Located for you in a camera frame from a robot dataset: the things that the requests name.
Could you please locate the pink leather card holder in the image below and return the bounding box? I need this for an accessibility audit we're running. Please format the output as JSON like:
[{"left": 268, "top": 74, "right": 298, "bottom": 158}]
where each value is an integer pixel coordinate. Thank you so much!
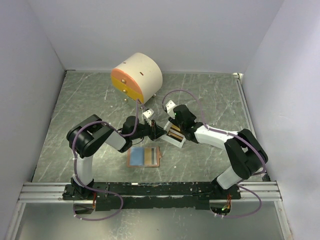
[{"left": 127, "top": 146, "right": 162, "bottom": 168}]

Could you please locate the cream round drawer cabinet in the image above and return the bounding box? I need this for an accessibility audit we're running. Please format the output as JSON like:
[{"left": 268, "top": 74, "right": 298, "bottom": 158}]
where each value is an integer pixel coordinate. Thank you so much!
[{"left": 110, "top": 52, "right": 163, "bottom": 108}]

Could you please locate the white plastic card bin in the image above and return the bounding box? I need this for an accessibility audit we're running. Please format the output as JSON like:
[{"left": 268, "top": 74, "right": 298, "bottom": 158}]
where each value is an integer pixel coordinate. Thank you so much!
[{"left": 160, "top": 121, "right": 186, "bottom": 149}]

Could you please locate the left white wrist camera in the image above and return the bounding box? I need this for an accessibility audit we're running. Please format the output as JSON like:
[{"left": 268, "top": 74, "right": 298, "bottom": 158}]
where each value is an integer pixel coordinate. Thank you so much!
[{"left": 142, "top": 108, "right": 155, "bottom": 125}]

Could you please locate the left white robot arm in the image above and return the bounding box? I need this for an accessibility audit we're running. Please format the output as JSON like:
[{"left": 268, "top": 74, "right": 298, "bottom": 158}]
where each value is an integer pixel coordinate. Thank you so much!
[{"left": 66, "top": 114, "right": 167, "bottom": 200}]

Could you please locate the stack of cards in bin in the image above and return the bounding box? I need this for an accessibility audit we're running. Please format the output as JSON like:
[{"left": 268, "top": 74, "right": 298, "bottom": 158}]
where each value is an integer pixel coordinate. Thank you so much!
[{"left": 167, "top": 125, "right": 185, "bottom": 142}]

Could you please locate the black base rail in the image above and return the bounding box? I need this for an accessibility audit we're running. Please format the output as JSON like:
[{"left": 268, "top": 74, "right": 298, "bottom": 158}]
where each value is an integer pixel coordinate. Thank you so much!
[{"left": 62, "top": 181, "right": 241, "bottom": 211}]

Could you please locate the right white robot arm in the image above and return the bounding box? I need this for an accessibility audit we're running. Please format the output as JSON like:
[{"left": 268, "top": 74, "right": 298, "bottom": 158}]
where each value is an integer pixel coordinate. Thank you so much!
[{"left": 165, "top": 101, "right": 268, "bottom": 199}]

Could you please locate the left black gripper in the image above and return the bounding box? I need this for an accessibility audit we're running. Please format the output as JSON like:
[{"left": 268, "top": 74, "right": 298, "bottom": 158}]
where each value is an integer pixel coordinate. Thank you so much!
[{"left": 131, "top": 119, "right": 168, "bottom": 142}]

